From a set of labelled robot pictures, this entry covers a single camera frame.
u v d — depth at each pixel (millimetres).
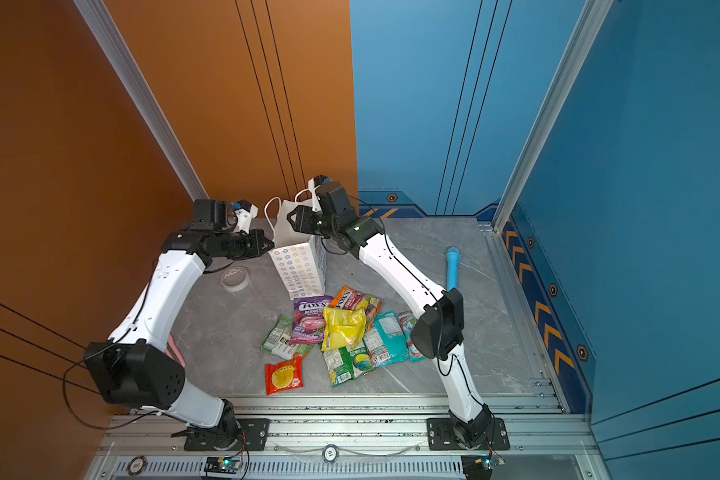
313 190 723
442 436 725
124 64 770
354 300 940
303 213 682
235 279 1035
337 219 608
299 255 816
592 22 702
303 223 683
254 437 733
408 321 911
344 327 845
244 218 726
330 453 710
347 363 828
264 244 737
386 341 868
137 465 699
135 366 414
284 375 827
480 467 705
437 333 504
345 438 742
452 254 1066
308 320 905
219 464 710
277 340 889
